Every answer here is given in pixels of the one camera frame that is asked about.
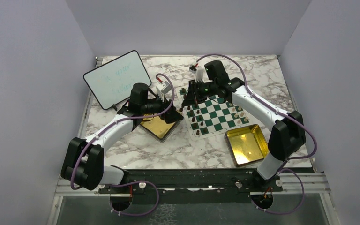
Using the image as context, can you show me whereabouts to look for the white chess pieces group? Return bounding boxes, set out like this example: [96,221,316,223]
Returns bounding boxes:
[225,104,249,127]

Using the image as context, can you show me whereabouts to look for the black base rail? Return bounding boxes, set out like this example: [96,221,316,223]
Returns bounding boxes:
[98,168,282,204]

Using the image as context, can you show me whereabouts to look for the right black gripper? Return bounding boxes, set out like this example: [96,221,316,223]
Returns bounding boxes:
[182,79,218,106]

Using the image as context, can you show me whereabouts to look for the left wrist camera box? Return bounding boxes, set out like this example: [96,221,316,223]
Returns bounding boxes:
[156,81,172,102]

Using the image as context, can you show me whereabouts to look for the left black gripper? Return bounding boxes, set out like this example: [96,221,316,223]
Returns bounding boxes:
[142,91,184,124]

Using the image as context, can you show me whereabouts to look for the green white chess board mat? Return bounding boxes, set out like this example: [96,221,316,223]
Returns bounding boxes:
[181,96,250,141]

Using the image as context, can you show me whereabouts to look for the empty gold tin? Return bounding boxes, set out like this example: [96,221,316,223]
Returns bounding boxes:
[224,124,269,167]

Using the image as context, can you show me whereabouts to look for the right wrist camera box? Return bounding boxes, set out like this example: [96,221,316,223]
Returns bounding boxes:
[189,64,205,82]

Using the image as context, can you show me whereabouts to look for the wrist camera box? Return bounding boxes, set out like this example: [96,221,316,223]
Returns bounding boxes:
[156,81,172,102]
[189,64,205,82]

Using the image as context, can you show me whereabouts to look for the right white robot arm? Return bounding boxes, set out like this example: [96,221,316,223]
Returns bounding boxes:
[181,60,306,191]

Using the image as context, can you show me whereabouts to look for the small whiteboard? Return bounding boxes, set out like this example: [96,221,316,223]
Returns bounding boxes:
[83,50,152,110]

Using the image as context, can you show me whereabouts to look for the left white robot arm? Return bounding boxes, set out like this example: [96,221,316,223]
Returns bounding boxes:
[60,82,183,193]

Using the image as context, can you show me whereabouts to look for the tin with dark pieces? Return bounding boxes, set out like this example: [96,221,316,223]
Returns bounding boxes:
[139,117,181,143]

